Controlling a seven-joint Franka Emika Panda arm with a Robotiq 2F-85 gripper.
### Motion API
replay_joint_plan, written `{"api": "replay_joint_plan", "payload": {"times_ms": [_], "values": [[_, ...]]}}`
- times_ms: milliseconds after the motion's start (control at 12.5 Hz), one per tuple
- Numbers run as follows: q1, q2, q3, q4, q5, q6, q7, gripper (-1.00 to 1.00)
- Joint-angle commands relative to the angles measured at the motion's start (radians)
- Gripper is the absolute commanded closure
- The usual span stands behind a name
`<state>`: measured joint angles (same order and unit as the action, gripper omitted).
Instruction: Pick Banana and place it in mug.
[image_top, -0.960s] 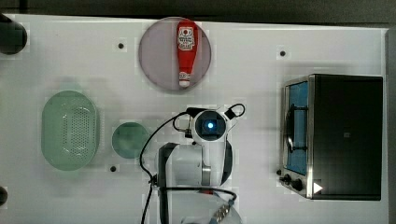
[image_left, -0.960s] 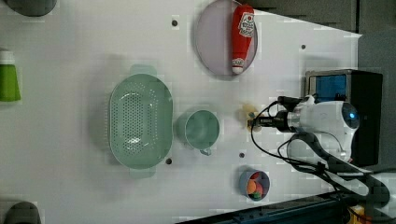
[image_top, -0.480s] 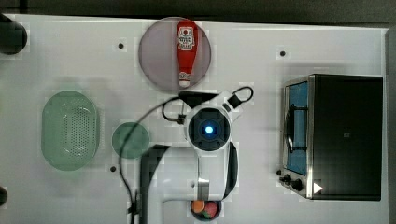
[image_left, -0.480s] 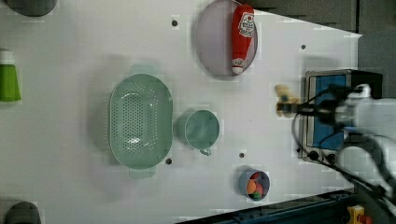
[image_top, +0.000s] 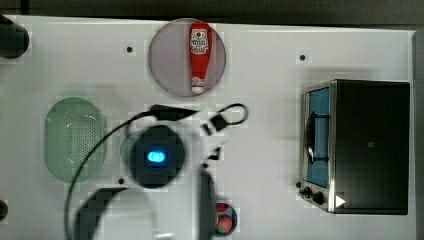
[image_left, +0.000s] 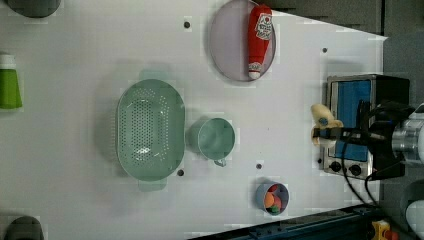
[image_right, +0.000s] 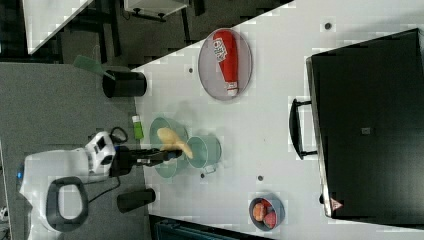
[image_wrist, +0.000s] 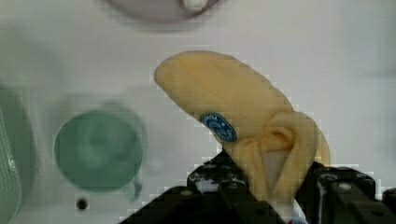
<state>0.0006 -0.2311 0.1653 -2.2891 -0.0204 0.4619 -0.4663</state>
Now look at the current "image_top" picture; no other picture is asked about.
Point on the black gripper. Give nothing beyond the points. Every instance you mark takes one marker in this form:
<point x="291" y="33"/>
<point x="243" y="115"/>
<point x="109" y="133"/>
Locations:
<point x="214" y="133"/>

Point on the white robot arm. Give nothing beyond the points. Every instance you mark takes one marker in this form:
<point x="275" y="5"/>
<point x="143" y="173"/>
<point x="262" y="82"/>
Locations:
<point x="166" y="192"/>

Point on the grey fruit bowl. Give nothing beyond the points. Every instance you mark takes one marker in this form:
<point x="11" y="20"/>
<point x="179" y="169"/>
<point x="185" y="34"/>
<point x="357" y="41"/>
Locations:
<point x="224" y="208"/>

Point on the red ketchup bottle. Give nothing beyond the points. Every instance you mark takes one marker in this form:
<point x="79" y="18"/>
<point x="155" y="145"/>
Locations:
<point x="200" y="46"/>

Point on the red toy strawberry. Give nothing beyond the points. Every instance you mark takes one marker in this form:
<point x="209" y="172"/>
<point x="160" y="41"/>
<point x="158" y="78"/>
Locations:
<point x="224" y="225"/>

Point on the black toaster oven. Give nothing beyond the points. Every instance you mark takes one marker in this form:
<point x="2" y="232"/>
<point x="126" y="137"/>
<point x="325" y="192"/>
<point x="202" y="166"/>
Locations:
<point x="356" y="147"/>

